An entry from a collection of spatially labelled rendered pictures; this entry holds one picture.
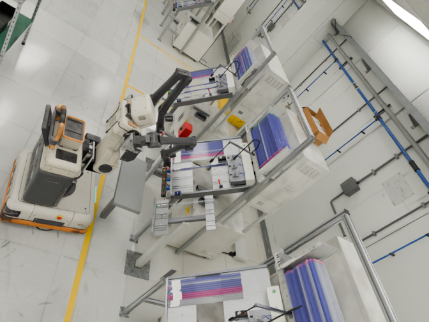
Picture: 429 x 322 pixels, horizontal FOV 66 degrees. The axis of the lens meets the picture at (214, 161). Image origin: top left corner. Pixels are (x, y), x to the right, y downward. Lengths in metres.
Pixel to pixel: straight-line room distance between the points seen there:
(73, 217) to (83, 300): 0.66
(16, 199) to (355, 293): 2.40
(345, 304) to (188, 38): 5.99
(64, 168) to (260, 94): 2.44
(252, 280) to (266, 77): 2.36
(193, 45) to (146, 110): 4.96
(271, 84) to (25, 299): 3.13
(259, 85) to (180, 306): 2.59
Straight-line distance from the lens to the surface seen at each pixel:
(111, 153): 2.61
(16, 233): 3.07
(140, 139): 2.33
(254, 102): 4.09
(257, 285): 2.38
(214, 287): 2.39
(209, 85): 4.22
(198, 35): 7.14
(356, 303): 2.13
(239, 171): 2.95
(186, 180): 3.02
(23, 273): 2.94
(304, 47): 5.86
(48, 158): 2.48
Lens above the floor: 2.62
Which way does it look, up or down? 31 degrees down
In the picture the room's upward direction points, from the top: 45 degrees clockwise
